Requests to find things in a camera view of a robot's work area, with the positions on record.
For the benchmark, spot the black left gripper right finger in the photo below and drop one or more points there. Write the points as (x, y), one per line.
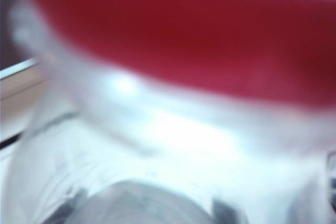
(228, 213)

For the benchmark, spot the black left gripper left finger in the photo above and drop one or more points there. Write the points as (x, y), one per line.
(71, 208)

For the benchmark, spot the clear red-label water bottle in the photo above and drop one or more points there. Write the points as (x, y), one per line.
(170, 24)

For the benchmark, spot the aluminium partition base rail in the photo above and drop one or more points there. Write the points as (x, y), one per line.
(15, 68)

